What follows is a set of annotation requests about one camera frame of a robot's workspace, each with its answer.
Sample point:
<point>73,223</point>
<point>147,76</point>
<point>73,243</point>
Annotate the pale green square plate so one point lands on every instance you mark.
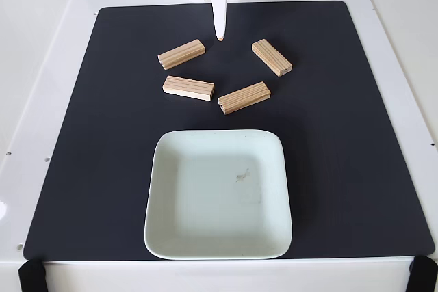
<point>191,196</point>

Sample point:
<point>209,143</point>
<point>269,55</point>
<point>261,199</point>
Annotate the black corner bracket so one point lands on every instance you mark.
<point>424,275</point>
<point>32,276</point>

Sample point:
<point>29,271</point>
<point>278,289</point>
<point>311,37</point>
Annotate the black table mat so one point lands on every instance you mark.
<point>102,134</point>

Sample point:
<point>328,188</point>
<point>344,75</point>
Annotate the grooved wooden block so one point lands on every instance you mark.
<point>272,57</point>
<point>244,97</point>
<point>188,87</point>
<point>181,54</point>

